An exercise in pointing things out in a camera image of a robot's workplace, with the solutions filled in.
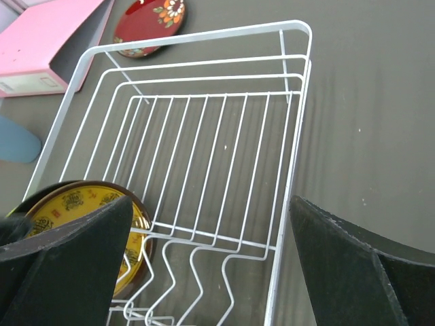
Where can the white wire dish rack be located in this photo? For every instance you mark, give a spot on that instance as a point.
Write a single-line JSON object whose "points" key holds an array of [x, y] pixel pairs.
{"points": [[208, 141]]}

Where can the pink ring binder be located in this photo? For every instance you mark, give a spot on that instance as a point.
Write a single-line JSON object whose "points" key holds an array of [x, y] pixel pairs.
{"points": [[41, 48]]}

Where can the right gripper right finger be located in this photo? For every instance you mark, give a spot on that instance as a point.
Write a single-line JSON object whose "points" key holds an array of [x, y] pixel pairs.
{"points": [[356, 277]]}

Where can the black plate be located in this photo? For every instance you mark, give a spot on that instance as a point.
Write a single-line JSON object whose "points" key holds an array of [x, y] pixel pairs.
{"points": [[27, 204]]}

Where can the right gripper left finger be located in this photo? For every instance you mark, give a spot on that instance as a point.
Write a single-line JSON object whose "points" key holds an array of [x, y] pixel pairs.
{"points": [[33, 289]]}

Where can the yellow patterned plate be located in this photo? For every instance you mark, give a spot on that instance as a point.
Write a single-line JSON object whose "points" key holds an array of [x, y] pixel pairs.
{"points": [[99, 229]]}

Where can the blue plastic cup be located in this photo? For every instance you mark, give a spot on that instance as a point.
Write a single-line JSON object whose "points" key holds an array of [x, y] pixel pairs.
{"points": [[17, 143]]}

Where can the red floral plate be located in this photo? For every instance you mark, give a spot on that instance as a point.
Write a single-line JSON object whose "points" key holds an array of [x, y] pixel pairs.
{"points": [[150, 19]]}

